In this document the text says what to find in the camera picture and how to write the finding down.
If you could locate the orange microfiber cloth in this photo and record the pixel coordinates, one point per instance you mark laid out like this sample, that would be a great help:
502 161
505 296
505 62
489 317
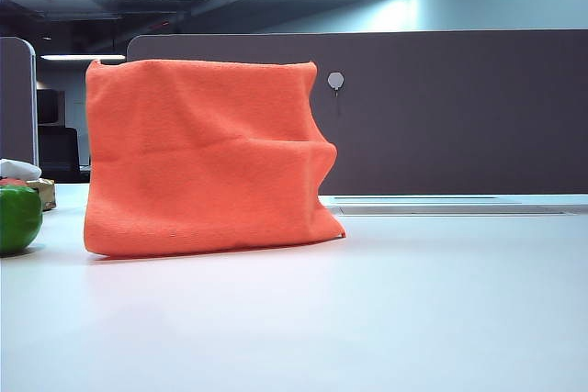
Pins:
202 158

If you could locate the round grey adhesive hook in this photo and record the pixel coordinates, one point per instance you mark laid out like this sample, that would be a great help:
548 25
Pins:
335 80

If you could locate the black office chair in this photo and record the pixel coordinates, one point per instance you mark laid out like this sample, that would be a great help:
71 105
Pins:
59 153

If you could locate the short ceiling light strip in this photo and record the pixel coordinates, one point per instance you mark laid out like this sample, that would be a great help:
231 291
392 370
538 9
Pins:
82 57

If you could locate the small brown and white items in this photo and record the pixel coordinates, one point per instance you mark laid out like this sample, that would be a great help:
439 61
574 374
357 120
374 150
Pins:
46 194

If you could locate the dark background cabinet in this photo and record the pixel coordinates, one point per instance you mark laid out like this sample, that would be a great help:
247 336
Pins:
49 106

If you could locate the green round toy fruit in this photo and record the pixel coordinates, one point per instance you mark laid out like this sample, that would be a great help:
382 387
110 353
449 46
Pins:
18 222

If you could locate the small red-orange object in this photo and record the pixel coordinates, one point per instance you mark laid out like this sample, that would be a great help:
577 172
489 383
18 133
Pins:
11 180

